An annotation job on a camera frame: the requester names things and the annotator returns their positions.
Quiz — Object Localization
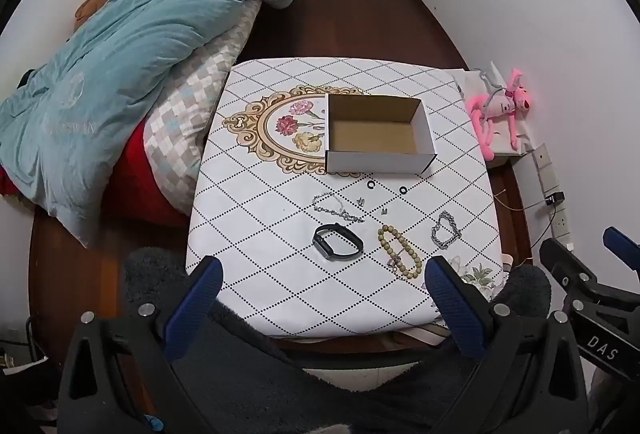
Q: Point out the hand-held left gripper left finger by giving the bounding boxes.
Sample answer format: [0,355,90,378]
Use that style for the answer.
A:
[57,256,224,434]

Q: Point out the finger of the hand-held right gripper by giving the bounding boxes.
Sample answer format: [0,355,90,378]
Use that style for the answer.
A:
[602,226,640,275]
[539,238,602,311]

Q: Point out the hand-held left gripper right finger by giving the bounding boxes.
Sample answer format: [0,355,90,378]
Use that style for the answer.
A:
[424,256,591,434]

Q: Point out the silver chain bracelet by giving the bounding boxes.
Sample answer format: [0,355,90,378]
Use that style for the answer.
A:
[431,211,462,251]

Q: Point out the wooden bead bracelet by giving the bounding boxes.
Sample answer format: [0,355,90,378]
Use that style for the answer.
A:
[377,224,424,279]

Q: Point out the black smart band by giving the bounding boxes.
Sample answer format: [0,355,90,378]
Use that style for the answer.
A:
[312,224,365,261]

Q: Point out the silver charm bracelet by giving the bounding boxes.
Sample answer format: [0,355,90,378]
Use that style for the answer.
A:
[311,193,366,225]

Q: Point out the cardboard box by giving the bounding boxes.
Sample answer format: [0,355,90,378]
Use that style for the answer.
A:
[325,92,438,175]

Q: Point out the white diamond pattern tablecloth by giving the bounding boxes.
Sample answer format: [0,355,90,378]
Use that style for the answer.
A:
[185,56,503,340]

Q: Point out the person's dark fleece pants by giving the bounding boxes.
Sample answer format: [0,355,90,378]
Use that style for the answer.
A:
[122,246,553,434]

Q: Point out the red blanket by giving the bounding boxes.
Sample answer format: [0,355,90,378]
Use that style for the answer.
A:
[0,116,188,227]

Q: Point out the pink plush toy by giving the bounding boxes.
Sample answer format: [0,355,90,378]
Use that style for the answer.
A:
[467,68,533,161]

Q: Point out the checkered pillow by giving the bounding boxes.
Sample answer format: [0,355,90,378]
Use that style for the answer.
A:
[142,0,263,215]

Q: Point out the teal duvet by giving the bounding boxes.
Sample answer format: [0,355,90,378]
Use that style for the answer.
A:
[0,0,297,249]

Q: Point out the brown plush toy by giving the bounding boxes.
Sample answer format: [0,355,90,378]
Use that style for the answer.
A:
[74,0,112,22]

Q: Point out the white wall socket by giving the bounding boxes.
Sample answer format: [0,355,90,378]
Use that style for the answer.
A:
[550,208,574,245]
[531,144,557,188]

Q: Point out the thin charger cable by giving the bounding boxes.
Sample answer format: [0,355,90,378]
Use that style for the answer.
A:
[494,189,551,215]

